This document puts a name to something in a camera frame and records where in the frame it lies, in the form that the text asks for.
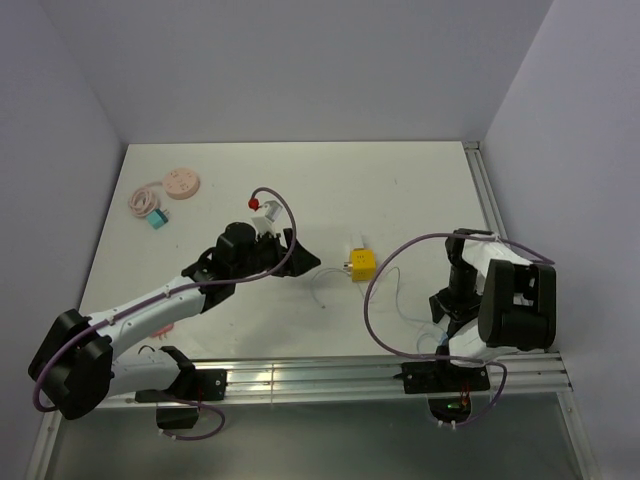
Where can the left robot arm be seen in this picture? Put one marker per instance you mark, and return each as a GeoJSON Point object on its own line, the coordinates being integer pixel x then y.
{"type": "Point", "coordinates": [79, 364]}

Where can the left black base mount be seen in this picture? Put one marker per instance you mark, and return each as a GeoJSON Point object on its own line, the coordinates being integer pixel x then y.
{"type": "Point", "coordinates": [190, 391]}

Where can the yellow cube power adapter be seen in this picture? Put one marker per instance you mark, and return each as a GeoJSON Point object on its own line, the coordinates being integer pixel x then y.
{"type": "Point", "coordinates": [361, 265]}

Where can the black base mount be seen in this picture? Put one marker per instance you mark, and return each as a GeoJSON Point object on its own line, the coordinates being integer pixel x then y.
{"type": "Point", "coordinates": [190, 391]}
{"type": "Point", "coordinates": [448, 387]}

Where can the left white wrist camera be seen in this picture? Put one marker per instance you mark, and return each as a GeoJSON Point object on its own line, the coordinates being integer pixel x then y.
{"type": "Point", "coordinates": [265, 215]}

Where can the teal plug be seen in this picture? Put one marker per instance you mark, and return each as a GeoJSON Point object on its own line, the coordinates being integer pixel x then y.
{"type": "Point", "coordinates": [157, 218]}

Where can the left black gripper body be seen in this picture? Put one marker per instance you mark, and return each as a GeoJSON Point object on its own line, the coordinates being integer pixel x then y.
{"type": "Point", "coordinates": [265, 253]}

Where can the aluminium right side rail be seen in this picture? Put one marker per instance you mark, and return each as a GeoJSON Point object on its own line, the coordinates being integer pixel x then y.
{"type": "Point", "coordinates": [487, 199]}

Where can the pink flat plug adapter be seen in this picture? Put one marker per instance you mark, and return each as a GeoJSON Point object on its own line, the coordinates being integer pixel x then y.
{"type": "Point", "coordinates": [163, 333]}

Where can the pink round power strip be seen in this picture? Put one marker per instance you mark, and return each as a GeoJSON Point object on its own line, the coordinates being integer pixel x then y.
{"type": "Point", "coordinates": [181, 183]}

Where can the aluminium front rail frame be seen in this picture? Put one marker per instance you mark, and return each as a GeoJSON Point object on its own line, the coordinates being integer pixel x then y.
{"type": "Point", "coordinates": [340, 418]}

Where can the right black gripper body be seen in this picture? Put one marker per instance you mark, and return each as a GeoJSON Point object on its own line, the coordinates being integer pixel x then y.
{"type": "Point", "coordinates": [460, 296]}

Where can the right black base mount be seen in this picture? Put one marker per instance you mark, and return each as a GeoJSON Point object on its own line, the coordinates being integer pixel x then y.
{"type": "Point", "coordinates": [448, 387]}

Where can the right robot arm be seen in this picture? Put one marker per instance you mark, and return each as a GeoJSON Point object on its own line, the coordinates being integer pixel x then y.
{"type": "Point", "coordinates": [501, 298]}

